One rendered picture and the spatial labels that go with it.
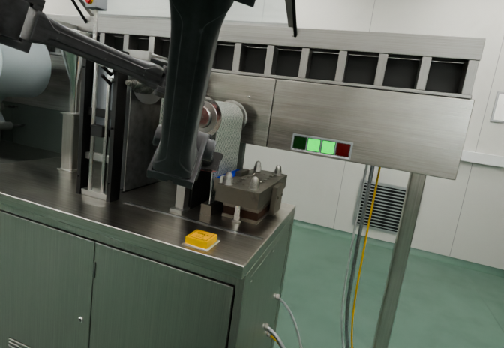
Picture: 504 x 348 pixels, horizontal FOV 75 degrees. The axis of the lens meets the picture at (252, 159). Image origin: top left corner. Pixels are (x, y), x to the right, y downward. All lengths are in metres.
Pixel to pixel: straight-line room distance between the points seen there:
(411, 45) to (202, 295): 1.14
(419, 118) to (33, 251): 1.49
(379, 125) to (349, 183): 2.43
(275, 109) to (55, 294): 1.08
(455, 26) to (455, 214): 1.84
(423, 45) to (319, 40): 0.38
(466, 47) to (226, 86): 0.93
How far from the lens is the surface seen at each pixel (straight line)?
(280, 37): 1.48
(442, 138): 1.41
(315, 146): 1.40
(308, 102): 1.41
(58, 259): 1.36
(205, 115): 1.17
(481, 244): 4.07
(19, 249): 1.49
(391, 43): 1.42
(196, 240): 0.97
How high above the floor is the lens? 1.32
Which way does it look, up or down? 9 degrees down
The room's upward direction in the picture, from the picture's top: 8 degrees clockwise
